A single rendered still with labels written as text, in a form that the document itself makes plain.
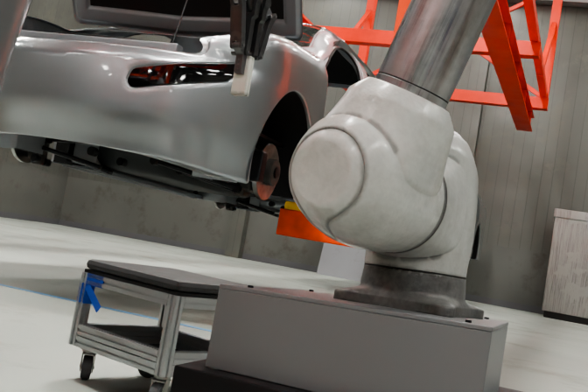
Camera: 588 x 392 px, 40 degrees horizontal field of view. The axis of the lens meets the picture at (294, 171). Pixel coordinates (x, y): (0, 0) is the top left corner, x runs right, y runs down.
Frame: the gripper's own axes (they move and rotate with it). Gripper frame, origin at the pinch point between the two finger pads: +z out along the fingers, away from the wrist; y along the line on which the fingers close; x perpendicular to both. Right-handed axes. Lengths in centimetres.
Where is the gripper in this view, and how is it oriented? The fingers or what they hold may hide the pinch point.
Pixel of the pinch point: (242, 75)
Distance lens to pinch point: 142.1
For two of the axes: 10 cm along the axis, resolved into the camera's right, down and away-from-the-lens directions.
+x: -8.7, -0.7, 4.9
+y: 4.7, 1.7, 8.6
